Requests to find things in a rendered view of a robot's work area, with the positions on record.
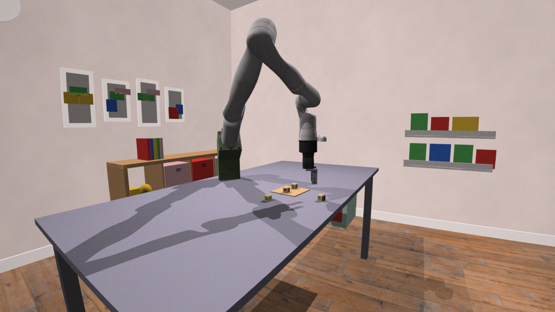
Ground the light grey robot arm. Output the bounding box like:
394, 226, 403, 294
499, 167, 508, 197
221, 17, 321, 147

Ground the tan square mat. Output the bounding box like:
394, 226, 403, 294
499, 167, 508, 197
271, 186, 310, 197

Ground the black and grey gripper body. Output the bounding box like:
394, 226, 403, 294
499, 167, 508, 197
298, 128, 326, 169

